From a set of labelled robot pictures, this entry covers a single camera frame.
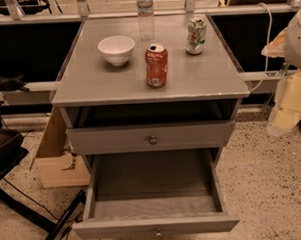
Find grey drawer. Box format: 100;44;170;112
66;120;235;155
73;149;239;239

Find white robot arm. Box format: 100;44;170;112
262;8;301;69

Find grey top drawer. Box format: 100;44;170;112
66;120;235;155

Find grey drawer cabinet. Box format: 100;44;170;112
46;10;254;164

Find white green soda can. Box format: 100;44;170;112
185;16;207;55

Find orange soda can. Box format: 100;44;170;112
145;43;168;88

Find clear plastic water bottle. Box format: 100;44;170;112
136;0;155;40

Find white ceramic bowl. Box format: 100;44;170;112
98;35;135;66

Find cardboard box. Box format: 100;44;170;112
34;108;90;188

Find black chair base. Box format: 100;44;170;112
0;132;81;240

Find white cable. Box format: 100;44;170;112
244;2;277;94

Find metal railing frame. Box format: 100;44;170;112
0;0;301;107

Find black floor cable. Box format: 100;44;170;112
2;173;102;240

